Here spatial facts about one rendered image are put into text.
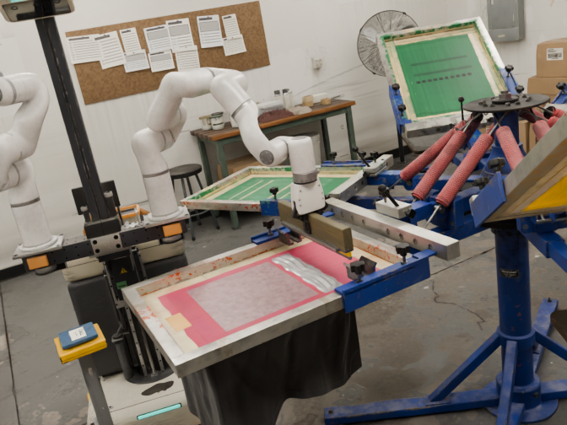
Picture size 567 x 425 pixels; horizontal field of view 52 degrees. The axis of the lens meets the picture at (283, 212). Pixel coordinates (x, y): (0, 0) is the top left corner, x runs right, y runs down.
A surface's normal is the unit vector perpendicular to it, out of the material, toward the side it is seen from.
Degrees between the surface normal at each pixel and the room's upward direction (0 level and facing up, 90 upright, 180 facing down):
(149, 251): 90
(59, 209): 90
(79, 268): 90
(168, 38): 88
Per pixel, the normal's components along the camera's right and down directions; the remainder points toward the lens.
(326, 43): 0.47, 0.21
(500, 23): -0.87, 0.29
